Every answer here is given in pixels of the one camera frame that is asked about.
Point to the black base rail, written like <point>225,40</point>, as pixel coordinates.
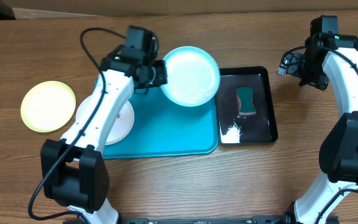
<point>254,220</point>

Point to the yellow plate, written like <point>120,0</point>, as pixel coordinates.
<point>48,106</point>

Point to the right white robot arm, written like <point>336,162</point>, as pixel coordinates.
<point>332,57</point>

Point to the green and pink sponge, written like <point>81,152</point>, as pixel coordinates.
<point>245,101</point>

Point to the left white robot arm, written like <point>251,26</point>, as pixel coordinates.
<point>73,168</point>

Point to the pink plate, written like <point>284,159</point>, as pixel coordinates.
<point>122,125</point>

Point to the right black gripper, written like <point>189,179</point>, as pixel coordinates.
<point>305,70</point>

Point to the black rectangular tray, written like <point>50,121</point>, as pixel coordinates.
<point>260,128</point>

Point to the light blue plate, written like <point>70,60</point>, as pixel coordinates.
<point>193,76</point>

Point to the teal plastic tray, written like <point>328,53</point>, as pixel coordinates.
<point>163,128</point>

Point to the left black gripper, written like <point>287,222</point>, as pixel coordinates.
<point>163,79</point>

